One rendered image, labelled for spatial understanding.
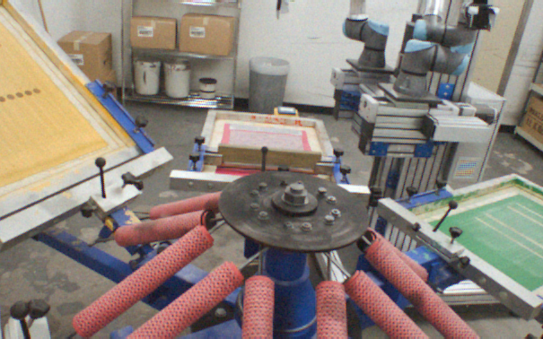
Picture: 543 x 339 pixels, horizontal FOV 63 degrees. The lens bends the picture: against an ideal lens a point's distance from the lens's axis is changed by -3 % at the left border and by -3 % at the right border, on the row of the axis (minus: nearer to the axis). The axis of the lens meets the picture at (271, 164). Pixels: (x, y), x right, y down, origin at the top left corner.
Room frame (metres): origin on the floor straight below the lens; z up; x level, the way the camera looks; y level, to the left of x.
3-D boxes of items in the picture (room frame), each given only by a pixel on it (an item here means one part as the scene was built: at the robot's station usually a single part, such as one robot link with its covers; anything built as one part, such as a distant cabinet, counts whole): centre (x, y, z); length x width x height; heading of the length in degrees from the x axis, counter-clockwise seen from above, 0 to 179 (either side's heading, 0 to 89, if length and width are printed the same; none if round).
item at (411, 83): (2.00, -0.58, 1.31); 0.15 x 0.15 x 0.10
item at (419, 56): (2.00, -0.58, 1.42); 0.13 x 0.12 x 0.14; 77
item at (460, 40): (1.72, -0.63, 1.56); 0.11 x 0.08 x 0.11; 77
